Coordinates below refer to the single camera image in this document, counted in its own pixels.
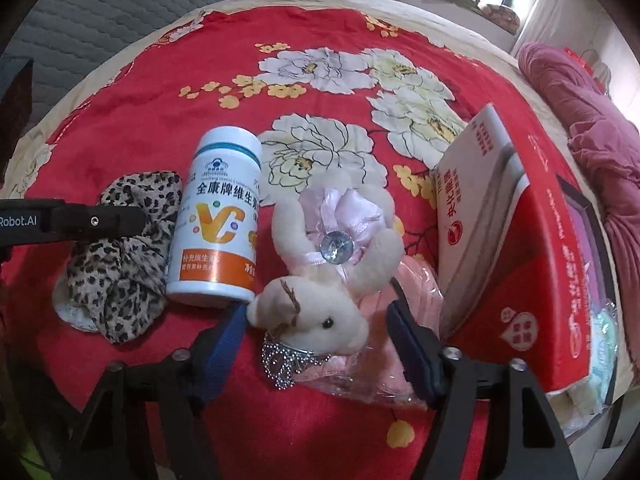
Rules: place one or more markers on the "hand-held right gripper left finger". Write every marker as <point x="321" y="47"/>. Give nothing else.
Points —
<point x="227" y="347"/>

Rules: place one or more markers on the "pink item in clear plastic bag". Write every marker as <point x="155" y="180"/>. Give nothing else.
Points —
<point x="417" y="285"/>

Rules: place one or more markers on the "red gift bag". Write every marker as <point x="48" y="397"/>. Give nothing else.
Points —
<point x="577" y="56"/>

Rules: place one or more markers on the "green and white tissue pack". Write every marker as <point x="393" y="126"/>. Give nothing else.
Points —
<point x="602" y="332"/>

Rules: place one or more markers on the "pink and blue book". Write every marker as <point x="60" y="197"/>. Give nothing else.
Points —
<point x="582" y="222"/>

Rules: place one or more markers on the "pink quilt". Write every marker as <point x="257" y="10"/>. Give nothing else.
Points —
<point x="600" y="150"/>

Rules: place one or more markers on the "grey quilted headboard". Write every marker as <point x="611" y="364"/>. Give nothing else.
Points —
<point x="125" y="0"/>

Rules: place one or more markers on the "leopard print scrunchie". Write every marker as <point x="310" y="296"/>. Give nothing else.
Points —
<point x="120" y="280"/>

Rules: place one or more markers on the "white vitamin bottle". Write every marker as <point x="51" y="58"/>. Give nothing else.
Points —
<point x="220" y="200"/>

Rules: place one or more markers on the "patterned cushion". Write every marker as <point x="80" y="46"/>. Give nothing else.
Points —
<point x="500" y="19"/>

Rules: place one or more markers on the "red and white cardboard box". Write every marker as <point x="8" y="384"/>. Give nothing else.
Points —
<point x="545" y="270"/>

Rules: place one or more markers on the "cream plush bunny toy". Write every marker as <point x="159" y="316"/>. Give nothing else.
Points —
<point x="320" y="310"/>

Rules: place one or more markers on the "red floral blanket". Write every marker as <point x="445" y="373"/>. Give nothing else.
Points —
<point x="300" y="25"/>

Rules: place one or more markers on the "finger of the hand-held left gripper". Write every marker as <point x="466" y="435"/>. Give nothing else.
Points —
<point x="15" y="95"/>
<point x="95" y="220"/>

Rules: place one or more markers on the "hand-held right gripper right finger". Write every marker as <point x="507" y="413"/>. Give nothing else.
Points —
<point x="410" y="350"/>

